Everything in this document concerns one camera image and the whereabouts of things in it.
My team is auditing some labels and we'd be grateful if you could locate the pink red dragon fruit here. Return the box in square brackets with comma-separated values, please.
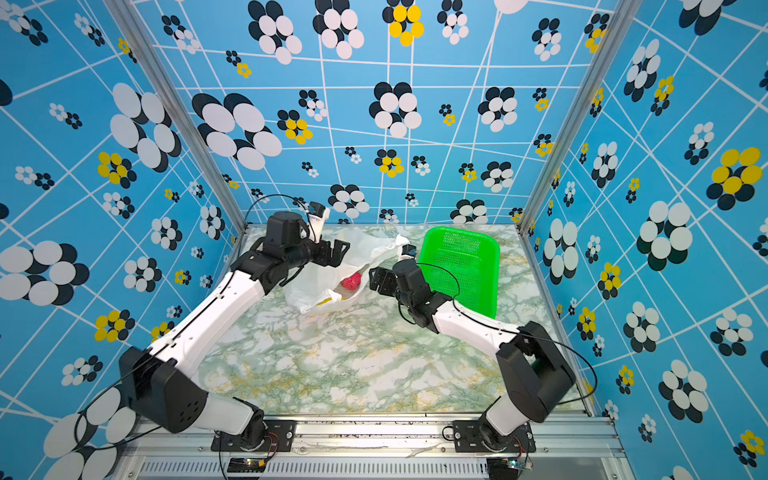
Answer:
[341, 272, 362, 292]

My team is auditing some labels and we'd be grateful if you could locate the white plastic bag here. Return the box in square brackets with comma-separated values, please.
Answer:
[283, 227, 411, 315]

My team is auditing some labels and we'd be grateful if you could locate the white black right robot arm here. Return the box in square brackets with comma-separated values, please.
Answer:
[369, 259, 576, 452]

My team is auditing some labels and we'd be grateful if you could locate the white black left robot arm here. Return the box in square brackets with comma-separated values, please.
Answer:
[119, 202, 350, 449]

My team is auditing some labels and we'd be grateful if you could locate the orange yellow mango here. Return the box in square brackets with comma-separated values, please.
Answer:
[317, 290, 344, 306]

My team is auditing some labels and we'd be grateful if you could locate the green plastic perforated basket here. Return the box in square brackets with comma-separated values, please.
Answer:
[417, 226, 500, 319]

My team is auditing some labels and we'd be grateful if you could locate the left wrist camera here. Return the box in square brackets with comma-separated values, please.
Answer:
[307, 201, 330, 241]

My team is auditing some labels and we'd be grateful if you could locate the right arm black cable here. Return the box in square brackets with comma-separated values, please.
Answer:
[397, 261, 599, 407]

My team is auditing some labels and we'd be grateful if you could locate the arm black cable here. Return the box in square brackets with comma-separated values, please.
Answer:
[397, 261, 599, 407]
[71, 193, 319, 451]

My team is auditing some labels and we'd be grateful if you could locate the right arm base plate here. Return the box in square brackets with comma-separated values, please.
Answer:
[449, 420, 537, 455]

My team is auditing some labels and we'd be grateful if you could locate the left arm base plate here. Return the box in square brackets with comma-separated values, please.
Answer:
[210, 419, 297, 453]

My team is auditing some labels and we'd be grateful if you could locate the front aluminium rail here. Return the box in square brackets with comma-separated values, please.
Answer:
[113, 412, 634, 479]

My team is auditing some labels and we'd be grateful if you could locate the left rear aluminium frame post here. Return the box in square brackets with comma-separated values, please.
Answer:
[104, 1, 247, 235]

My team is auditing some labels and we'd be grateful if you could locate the aluminium frame post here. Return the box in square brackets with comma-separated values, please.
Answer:
[520, 0, 643, 234]
[104, 1, 247, 235]

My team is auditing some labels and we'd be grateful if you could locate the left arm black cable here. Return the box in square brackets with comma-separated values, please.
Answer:
[71, 193, 319, 451]

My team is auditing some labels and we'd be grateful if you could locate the right rear aluminium frame post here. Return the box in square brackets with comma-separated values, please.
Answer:
[520, 0, 643, 234]

